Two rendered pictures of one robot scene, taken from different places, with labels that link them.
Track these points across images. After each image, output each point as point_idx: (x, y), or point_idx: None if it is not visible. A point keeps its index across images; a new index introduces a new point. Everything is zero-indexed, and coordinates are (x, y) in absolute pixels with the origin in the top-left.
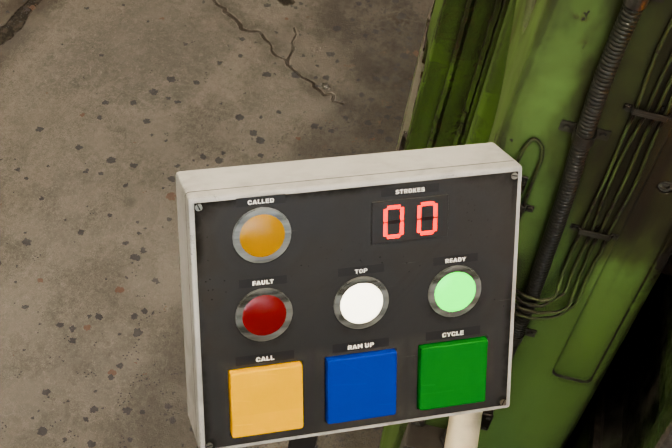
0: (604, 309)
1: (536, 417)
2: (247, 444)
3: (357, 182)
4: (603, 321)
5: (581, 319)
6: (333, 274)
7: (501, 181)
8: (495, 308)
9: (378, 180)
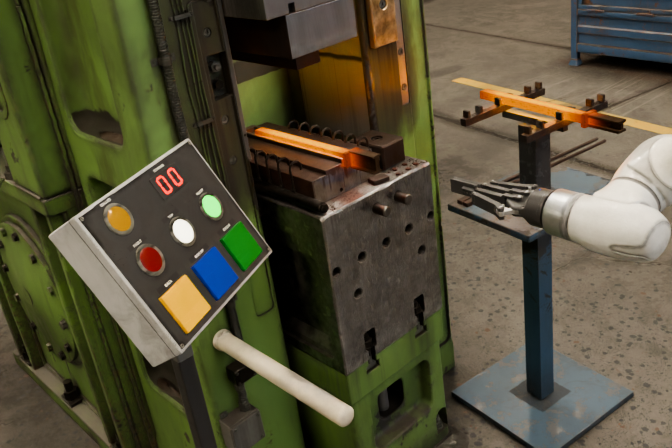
0: None
1: (268, 353)
2: (196, 334)
3: (136, 174)
4: None
5: None
6: (161, 223)
7: (187, 147)
8: (231, 206)
9: (143, 169)
